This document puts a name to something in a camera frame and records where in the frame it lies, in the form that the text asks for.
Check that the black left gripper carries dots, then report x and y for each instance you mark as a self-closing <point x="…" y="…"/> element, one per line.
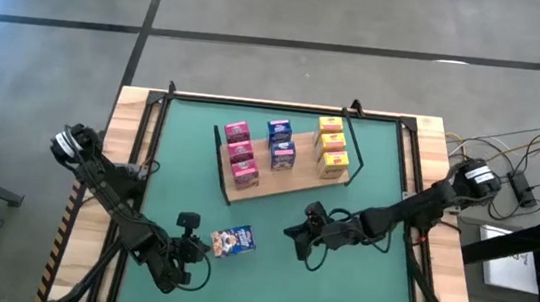
<point x="181" y="257"/>

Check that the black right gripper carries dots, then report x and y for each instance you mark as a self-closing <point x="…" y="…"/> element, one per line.
<point x="337" y="233"/>

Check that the blue Frosted Flakes box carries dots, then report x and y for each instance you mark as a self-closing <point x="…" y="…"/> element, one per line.
<point x="235" y="240"/>
<point x="279" y="131"/>
<point x="283" y="155"/>

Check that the yellow Corn Pops box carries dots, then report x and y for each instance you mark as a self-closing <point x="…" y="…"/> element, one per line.
<point x="333" y="163"/>
<point x="329" y="124"/>
<point x="333" y="141"/>

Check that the pink cereal box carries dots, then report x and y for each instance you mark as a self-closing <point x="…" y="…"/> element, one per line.
<point x="237" y="131"/>
<point x="246" y="173"/>
<point x="240" y="150"/>

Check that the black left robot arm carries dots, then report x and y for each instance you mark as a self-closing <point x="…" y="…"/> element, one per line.
<point x="110" y="189"/>

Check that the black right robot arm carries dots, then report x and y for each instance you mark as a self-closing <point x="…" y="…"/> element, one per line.
<point x="420" y="207"/>

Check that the wooden shelf with black brackets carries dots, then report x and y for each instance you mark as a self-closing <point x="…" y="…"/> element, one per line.
<point x="305" y="175"/>

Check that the green table mat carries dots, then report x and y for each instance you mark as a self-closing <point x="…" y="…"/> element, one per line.
<point x="286" y="283"/>

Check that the yellow black striped strip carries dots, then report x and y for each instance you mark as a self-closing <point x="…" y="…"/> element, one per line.
<point x="56" y="244"/>

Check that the black beam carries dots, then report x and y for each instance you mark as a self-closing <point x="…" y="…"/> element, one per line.
<point x="506" y="246"/>

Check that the white board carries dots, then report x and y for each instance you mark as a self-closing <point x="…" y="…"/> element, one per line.
<point x="508" y="271"/>

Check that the black power brick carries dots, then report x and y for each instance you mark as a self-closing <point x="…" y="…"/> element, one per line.
<point x="521" y="188"/>

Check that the black metal table frame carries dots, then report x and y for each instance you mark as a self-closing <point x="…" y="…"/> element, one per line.
<point x="156" y="97"/>

